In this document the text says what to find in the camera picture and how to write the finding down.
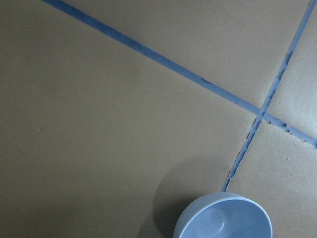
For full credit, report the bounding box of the blue bowl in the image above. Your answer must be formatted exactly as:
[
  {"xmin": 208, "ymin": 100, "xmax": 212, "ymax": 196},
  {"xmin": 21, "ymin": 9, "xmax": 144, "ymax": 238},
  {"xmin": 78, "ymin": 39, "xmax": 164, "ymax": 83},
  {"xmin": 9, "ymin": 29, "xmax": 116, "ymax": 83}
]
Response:
[{"xmin": 173, "ymin": 192, "xmax": 273, "ymax": 238}]

